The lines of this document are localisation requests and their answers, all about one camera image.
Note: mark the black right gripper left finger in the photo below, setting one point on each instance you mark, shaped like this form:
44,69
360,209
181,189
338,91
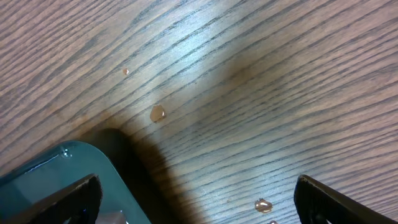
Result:
79,202

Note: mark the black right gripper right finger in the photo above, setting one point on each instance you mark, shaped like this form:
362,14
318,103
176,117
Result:
316,203

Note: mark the light blue plate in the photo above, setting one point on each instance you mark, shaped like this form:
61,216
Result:
61,166

